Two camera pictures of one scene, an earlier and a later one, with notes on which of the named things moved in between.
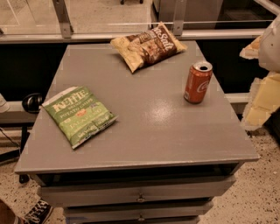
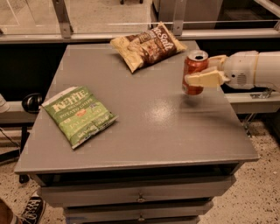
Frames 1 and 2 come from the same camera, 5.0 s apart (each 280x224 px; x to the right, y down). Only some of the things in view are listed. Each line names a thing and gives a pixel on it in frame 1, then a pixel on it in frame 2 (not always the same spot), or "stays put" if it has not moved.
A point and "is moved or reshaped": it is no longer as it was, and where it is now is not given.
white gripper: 270,51 -> 240,70
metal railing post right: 179,14 stays put
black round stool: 32,102 stays put
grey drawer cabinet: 162,161 stays put
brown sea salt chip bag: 148,46 stays put
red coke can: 197,81 is moved or reshaped
